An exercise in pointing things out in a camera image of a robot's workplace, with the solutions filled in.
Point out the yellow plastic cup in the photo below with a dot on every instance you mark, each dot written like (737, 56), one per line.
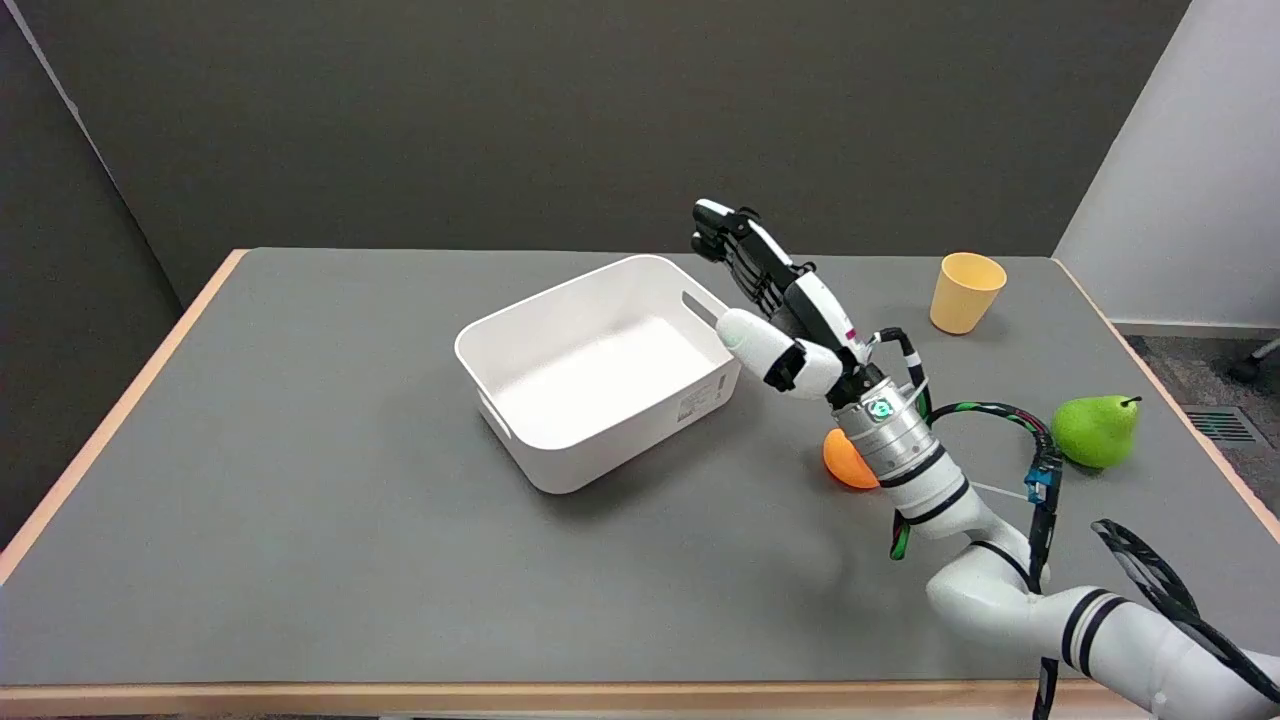
(963, 295)

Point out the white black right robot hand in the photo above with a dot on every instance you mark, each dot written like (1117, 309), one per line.
(815, 310)

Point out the black floor vent grille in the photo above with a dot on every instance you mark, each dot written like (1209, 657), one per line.
(1222, 426)

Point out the white plastic storage bin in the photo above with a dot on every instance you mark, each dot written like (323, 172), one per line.
(600, 390)

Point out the green toy pear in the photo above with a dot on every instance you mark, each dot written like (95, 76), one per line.
(1095, 432)

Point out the yellow rubber duck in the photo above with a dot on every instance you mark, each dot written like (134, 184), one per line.
(848, 465)

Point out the black chair caster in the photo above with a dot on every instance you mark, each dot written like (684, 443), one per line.
(1248, 367)

